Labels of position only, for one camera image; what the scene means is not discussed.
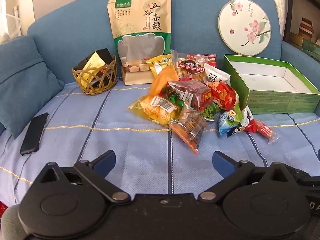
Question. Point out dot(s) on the clear plastic bag roll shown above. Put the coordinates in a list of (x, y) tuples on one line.
[(278, 5)]

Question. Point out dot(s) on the dark red snack packet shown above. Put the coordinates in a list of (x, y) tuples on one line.
[(195, 92)]

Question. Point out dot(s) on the green cardboard box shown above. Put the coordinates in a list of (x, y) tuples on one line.
[(275, 101)]

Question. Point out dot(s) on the woven wicker basket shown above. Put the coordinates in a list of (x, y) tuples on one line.
[(95, 90)]

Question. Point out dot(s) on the red candy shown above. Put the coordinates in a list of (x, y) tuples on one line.
[(262, 128)]

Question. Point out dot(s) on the blue pillow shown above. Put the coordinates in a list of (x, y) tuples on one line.
[(22, 80)]

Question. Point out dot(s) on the navy and white snack packet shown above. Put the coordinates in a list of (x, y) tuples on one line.
[(247, 117)]

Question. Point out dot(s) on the clear packet with orange edges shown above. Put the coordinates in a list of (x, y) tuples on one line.
[(190, 130)]

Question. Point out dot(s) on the blue and green snack packet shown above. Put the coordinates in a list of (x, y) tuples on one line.
[(228, 120)]

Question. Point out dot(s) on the white metal rack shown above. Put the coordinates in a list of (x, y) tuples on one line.
[(11, 17)]

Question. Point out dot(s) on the black smartphone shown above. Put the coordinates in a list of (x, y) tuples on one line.
[(33, 135)]

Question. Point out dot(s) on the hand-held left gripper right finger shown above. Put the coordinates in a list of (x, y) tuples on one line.
[(222, 161)]

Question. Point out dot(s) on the clear cookie packet red label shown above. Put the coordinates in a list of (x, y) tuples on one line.
[(192, 67)]

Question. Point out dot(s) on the dark storage shelf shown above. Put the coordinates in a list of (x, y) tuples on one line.
[(290, 5)]

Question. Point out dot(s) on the light blue checked blanket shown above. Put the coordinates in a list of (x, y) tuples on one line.
[(100, 130)]

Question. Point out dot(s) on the black and yellow tea packets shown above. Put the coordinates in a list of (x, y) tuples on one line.
[(103, 55)]

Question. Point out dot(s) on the blue fabric sofa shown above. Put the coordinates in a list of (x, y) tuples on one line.
[(75, 30)]

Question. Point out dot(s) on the yellow snack packet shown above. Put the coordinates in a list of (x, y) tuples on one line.
[(160, 63)]

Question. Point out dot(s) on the large kraft stand-up pouch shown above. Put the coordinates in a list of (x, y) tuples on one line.
[(140, 17)]

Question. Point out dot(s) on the round floral fan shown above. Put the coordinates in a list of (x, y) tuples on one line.
[(243, 30)]

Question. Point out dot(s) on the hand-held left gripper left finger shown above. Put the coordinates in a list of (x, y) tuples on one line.
[(105, 160)]

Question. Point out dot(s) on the striped wooden ornament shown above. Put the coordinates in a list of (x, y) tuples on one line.
[(306, 28)]

